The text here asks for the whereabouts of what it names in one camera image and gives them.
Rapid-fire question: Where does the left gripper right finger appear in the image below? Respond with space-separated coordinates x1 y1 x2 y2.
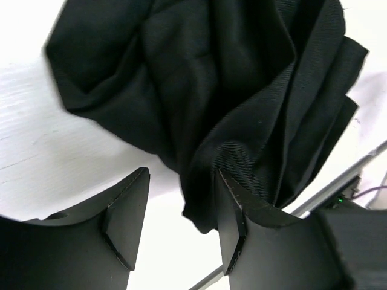
216 170 353 289

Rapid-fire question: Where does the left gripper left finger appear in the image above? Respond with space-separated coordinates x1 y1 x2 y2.
1 167 150 290

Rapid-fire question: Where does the black skirt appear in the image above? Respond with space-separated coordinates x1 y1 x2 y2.
45 0 368 233

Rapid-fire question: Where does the aluminium front rail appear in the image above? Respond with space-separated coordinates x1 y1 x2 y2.
191 141 386 290

